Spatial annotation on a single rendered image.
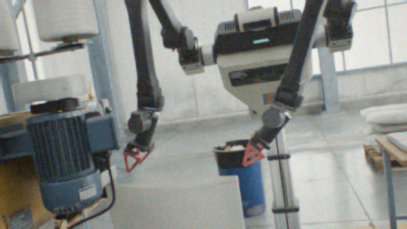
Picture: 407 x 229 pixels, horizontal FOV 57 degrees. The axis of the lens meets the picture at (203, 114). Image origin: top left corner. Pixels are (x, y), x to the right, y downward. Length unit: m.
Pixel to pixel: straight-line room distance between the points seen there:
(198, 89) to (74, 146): 8.53
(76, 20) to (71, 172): 0.40
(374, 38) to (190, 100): 4.54
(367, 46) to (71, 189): 8.73
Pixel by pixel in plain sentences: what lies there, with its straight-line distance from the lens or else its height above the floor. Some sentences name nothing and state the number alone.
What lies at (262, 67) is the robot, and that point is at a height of 1.36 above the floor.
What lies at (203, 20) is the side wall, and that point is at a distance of 9.41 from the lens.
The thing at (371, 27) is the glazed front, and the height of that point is 1.78.
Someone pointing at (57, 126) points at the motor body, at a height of 1.30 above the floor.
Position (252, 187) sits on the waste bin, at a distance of 3.49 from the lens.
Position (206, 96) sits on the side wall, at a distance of 9.39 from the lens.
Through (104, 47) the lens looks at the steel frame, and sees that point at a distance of 9.87.
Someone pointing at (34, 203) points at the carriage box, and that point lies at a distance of 1.14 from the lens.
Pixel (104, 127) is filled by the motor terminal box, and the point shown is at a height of 1.28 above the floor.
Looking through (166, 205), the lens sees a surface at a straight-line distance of 1.26.
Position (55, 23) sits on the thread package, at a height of 1.56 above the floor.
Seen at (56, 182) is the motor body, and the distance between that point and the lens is 0.99.
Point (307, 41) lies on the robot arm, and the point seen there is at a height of 1.42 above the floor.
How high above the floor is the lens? 1.38
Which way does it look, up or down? 6 degrees down
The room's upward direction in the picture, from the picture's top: 9 degrees counter-clockwise
